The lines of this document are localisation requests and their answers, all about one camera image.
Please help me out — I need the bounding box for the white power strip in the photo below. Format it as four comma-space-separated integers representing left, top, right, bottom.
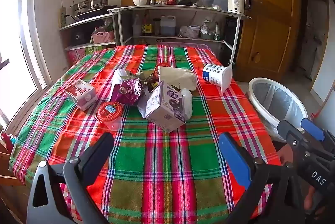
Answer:
60, 6, 67, 28

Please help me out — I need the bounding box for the printed cardboard box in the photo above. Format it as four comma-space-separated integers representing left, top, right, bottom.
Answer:
67, 43, 116, 65

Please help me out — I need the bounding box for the wooden chair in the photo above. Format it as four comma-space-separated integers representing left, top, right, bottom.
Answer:
0, 145, 32, 224

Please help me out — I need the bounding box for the pink lid storage box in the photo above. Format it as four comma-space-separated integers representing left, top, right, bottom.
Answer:
147, 42, 210, 49

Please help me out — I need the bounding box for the green bowl with bags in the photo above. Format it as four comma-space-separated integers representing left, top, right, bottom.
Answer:
200, 17, 222, 40

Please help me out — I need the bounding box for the white electric kettle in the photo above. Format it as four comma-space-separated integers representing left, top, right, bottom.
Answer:
227, 0, 253, 15

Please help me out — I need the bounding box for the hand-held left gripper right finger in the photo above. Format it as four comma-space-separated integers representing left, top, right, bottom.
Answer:
219, 132, 307, 224

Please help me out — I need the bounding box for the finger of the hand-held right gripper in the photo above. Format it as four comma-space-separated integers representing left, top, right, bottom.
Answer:
300, 117, 335, 155
277, 120, 323, 162

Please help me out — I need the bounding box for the plaid tablecloth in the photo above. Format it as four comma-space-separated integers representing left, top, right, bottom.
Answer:
9, 44, 282, 224

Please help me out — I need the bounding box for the pink milk carton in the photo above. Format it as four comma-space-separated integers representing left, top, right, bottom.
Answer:
65, 79, 98, 111

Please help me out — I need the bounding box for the steel steamer pot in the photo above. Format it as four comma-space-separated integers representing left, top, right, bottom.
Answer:
89, 0, 111, 10

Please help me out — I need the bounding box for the white plastic bag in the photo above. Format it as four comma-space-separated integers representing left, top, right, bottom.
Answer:
180, 88, 193, 120

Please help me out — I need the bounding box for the dark bottle yellow label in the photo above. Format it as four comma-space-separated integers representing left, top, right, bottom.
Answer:
142, 13, 153, 36

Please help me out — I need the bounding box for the dark wooden doorframe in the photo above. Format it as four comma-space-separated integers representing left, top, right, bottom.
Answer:
296, 0, 329, 80

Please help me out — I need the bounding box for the person's right hand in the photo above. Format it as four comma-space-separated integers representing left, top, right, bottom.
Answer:
304, 184, 325, 216

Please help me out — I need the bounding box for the white plastic tub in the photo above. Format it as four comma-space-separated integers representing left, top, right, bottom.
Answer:
188, 25, 201, 37

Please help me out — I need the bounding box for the white foam net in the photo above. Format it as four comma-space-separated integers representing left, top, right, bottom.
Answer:
112, 69, 130, 91

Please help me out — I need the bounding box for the white window frame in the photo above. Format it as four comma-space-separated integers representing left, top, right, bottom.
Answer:
0, 0, 53, 130

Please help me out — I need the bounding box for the black induction cooker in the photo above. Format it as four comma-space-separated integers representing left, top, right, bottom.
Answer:
75, 8, 109, 17

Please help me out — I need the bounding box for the wooden door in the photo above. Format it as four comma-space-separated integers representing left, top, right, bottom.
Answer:
233, 0, 301, 83

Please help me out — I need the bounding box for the white waste bin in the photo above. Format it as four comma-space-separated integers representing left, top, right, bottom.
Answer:
247, 77, 309, 142

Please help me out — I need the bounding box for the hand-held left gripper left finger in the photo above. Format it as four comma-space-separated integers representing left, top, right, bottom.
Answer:
26, 132, 116, 224

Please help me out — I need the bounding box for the large metal shelf rack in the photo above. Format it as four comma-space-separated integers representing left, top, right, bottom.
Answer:
107, 5, 252, 67

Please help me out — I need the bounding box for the dark rice cooker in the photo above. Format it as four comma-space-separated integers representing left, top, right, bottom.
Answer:
70, 29, 92, 45

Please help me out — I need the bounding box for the white yogurt cup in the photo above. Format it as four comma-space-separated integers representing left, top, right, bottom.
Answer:
202, 63, 233, 94

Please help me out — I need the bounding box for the purple snack packet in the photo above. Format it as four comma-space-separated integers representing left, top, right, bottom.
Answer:
110, 77, 146, 106

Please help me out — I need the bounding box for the clear plastic bottle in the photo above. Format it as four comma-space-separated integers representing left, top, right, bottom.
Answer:
132, 14, 142, 36

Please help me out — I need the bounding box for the crumpled clear plastic bag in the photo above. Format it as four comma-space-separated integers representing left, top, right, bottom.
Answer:
179, 26, 194, 38

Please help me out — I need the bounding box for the purple milk carton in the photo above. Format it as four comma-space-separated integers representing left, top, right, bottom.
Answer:
144, 80, 187, 133

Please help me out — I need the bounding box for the pink plastic basket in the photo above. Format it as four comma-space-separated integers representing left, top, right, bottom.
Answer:
91, 30, 116, 44

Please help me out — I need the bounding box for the small metal shelf rack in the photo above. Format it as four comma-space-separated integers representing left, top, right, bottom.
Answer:
59, 13, 117, 57

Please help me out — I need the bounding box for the white paper wrapper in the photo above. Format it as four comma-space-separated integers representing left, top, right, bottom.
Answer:
158, 66, 197, 91

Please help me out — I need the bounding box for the clear plastic container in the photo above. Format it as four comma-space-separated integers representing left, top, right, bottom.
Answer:
200, 0, 229, 11

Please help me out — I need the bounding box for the white plastic jug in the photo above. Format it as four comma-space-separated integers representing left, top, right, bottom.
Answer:
160, 15, 177, 36

